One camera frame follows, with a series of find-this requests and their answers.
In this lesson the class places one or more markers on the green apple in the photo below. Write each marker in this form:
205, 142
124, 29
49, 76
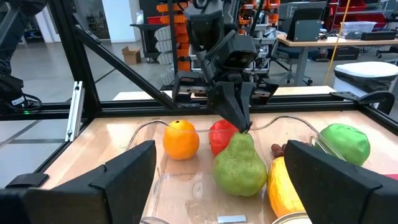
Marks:
345, 144

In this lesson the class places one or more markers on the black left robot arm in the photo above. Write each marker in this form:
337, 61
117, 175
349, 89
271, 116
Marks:
202, 25

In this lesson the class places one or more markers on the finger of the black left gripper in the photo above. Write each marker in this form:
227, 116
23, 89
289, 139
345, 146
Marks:
249, 93
230, 102

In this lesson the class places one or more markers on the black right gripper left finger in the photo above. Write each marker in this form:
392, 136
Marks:
93, 199

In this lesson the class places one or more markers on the green pear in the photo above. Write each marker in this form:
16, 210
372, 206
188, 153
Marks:
239, 168

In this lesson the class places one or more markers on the clear storage tote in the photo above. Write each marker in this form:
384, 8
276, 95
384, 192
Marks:
357, 29

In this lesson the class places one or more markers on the wooden desk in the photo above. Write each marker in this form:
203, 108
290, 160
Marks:
342, 42

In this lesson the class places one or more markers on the flat black box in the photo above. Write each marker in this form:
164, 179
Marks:
377, 35

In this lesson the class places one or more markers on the white lidded trash can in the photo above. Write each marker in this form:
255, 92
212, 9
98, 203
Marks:
363, 73

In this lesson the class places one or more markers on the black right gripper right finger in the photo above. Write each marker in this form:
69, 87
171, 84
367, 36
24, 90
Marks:
342, 193

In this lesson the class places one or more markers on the pink box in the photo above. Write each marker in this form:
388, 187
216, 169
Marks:
391, 177

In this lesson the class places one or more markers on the silver frame bracket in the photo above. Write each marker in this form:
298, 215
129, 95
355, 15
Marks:
74, 112

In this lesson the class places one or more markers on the cardboard box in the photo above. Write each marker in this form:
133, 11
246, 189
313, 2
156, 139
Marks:
132, 56

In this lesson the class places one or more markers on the black table clamp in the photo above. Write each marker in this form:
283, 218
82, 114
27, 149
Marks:
370, 98
28, 180

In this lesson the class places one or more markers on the black neighbouring robot arm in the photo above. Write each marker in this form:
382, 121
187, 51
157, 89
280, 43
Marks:
12, 90

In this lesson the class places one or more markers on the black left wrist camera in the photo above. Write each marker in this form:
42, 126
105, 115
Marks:
234, 53

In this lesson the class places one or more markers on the orange fruit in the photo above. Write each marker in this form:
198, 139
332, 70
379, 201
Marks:
181, 141

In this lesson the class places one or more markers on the shelf with orange bins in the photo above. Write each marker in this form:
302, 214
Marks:
178, 31

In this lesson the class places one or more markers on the dark red grape bunch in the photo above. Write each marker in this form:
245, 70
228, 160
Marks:
277, 151

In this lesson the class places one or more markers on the grey desk monitor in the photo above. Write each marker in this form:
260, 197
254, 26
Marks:
306, 21

